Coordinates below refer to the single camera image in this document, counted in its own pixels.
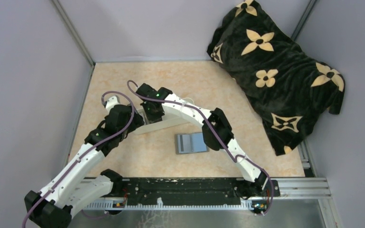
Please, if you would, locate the white plastic tray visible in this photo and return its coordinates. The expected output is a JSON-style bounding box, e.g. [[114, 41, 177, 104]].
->
[[133, 108, 188, 135]]

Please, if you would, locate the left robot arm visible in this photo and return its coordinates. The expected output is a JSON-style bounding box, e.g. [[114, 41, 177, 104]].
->
[[22, 104, 144, 228]]

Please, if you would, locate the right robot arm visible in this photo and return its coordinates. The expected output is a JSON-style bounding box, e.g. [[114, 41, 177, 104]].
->
[[129, 83, 273, 196]]

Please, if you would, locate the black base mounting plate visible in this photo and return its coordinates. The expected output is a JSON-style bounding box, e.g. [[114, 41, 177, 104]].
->
[[107, 178, 280, 206]]

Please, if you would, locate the black floral blanket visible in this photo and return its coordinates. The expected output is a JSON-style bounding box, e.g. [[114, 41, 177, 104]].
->
[[207, 0, 345, 156]]

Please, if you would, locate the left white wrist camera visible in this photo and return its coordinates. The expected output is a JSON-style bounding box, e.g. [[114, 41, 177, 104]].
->
[[105, 95, 121, 112]]

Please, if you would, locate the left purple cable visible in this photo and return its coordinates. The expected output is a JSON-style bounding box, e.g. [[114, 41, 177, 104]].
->
[[21, 91, 136, 228]]

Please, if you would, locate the purple cable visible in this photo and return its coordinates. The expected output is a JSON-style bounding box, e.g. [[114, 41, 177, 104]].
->
[[126, 80, 275, 216], [21, 91, 136, 228]]

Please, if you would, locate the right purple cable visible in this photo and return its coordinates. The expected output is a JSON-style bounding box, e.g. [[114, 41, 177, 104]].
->
[[126, 80, 275, 216]]

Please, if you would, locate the aluminium frame rail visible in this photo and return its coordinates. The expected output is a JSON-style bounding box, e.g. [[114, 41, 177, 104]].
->
[[77, 178, 331, 213]]

